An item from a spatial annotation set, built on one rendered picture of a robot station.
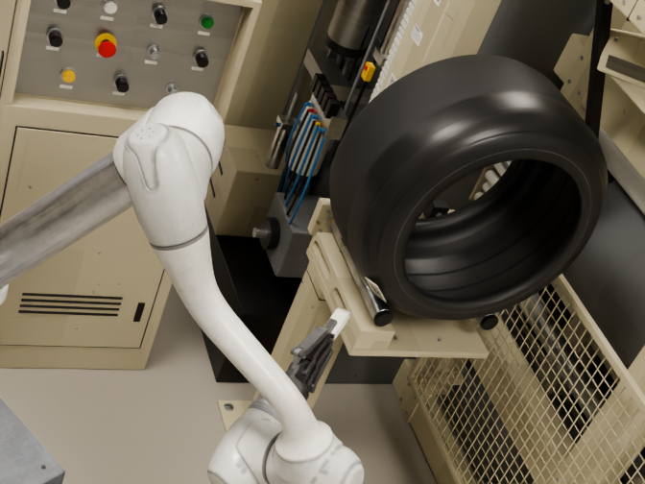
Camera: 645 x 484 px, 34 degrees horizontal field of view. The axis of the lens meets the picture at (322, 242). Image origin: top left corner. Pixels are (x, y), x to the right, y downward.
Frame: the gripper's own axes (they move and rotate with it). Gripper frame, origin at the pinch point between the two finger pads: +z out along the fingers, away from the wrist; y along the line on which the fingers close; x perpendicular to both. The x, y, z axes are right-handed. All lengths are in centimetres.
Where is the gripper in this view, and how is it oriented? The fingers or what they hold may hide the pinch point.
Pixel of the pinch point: (335, 324)
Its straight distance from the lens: 213.1
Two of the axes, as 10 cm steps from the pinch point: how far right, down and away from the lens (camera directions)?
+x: 8.5, 2.6, -4.7
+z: 5.0, -6.7, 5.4
